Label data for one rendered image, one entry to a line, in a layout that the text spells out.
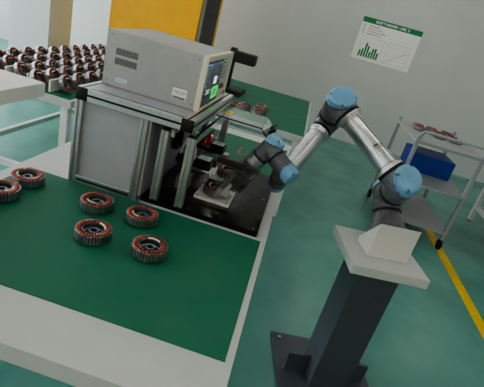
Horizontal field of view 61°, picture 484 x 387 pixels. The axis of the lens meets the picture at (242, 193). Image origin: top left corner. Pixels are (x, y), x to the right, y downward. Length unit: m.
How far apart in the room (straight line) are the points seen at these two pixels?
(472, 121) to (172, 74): 6.25
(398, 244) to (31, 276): 1.30
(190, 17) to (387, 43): 3.15
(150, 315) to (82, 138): 0.79
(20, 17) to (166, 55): 4.18
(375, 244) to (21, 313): 1.24
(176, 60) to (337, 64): 5.47
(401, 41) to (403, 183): 5.43
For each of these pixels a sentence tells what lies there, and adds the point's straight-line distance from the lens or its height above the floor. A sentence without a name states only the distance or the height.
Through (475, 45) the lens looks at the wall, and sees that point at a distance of 7.24.
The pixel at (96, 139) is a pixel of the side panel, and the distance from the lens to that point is 1.61.
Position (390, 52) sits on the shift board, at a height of 1.51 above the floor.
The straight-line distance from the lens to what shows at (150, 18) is 5.43.
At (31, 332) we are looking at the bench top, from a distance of 1.06.
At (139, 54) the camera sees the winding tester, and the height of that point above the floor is 1.26.
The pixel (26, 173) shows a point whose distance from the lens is 1.67.
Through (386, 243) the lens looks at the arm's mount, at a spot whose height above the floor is 0.82.
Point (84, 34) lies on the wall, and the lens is 7.96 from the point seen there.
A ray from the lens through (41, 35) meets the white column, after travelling 5.53.
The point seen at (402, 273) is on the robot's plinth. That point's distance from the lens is 1.73.
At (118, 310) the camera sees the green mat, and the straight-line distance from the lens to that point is 1.11.
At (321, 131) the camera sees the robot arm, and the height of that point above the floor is 1.11.
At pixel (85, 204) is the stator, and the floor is 0.78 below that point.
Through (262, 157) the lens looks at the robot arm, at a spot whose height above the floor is 1.01.
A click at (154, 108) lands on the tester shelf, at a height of 1.12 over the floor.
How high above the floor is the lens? 1.49
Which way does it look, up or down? 23 degrees down
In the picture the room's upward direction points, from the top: 16 degrees clockwise
